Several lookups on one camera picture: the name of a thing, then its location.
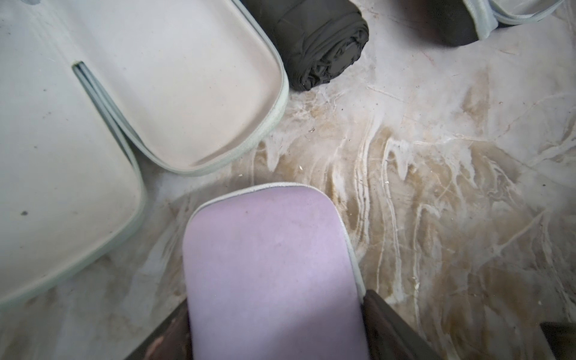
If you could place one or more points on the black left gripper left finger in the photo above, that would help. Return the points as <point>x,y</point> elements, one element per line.
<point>170,340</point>

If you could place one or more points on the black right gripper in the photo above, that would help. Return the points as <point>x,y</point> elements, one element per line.
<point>561,338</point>

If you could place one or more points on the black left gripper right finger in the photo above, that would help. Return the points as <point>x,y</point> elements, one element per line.
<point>388,335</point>

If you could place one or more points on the lilac zippered umbrella sleeve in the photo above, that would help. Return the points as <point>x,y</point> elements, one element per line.
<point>270,274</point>

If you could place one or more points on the black folded umbrella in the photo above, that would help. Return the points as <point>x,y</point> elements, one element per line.
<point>317,40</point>

